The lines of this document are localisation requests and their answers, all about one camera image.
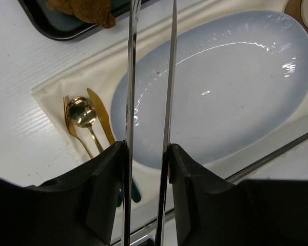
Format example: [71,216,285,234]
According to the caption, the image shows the dark brown bread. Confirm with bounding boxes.
[46,0,116,29]

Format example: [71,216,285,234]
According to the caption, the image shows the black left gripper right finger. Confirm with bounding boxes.
[169,144,308,245]

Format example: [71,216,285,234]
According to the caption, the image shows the light blue oval plate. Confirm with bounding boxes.
[109,9,308,170]

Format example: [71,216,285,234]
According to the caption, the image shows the cream cloth placemat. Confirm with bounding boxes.
[31,0,308,203]

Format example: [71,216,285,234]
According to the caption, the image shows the gold spoon green handle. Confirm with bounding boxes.
[68,96,104,153]

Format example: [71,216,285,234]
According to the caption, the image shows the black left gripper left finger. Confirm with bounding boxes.
[0,141,125,245]

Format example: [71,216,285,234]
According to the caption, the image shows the metal cup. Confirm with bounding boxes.
[284,0,308,33]

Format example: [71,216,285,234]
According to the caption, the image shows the metal tongs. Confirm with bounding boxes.
[121,1,177,245]

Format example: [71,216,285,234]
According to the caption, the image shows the black baking tray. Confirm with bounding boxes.
[17,0,98,42]

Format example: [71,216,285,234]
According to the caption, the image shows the gold fork green handle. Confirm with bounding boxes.
[63,95,93,159]

